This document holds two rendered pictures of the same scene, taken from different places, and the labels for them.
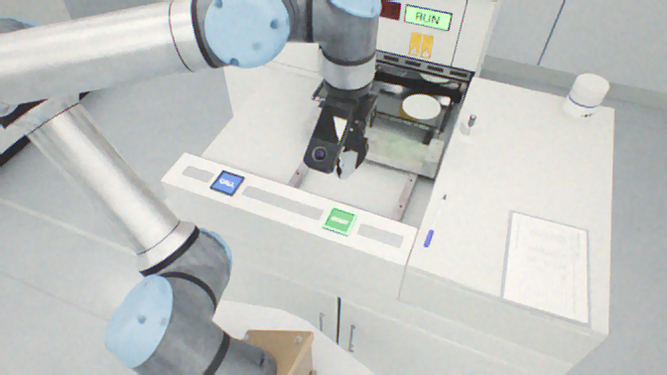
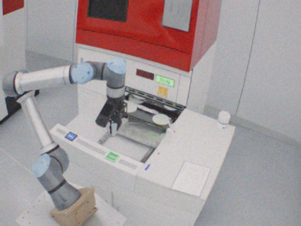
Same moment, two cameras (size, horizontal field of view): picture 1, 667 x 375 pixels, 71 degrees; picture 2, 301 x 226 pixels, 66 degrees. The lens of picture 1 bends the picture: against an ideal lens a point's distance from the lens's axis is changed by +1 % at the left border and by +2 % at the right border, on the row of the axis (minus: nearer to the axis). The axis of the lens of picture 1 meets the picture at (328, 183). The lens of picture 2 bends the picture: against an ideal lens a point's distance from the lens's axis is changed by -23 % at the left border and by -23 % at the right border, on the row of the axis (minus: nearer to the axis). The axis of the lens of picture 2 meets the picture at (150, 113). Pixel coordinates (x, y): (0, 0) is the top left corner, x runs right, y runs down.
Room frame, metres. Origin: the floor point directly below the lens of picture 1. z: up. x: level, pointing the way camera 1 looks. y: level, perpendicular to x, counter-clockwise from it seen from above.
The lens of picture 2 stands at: (-0.46, -0.16, 1.95)
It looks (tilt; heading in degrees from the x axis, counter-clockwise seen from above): 36 degrees down; 359
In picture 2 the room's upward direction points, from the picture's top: 7 degrees clockwise
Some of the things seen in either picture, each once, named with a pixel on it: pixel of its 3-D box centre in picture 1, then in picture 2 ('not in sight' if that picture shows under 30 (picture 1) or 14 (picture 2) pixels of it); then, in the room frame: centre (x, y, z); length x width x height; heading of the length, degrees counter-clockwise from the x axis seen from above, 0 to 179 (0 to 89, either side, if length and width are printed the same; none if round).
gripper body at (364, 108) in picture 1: (347, 105); (115, 105); (0.56, -0.03, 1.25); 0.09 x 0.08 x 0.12; 157
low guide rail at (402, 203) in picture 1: (415, 172); (153, 147); (0.78, -0.22, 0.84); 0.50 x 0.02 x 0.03; 157
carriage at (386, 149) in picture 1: (369, 144); (134, 132); (0.85, -0.11, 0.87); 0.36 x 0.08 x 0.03; 67
